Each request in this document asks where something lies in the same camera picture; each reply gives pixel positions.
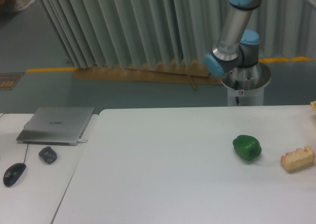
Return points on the pale green curtain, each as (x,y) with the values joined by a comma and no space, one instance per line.
(137,32)

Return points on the beige cake slice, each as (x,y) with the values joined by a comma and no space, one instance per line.
(298,159)

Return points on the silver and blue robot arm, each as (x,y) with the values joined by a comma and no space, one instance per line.
(234,36)

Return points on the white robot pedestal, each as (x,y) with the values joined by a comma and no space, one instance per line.
(241,97)

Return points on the silver closed laptop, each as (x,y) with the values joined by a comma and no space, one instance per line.
(56,125)

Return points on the black computer mouse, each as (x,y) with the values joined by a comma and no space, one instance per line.
(13,173)

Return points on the green bell pepper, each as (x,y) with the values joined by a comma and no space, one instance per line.
(247,147)

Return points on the brown cardboard sheet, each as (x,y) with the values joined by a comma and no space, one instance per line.
(193,74)

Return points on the small black controller device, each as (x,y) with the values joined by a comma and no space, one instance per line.
(48,155)

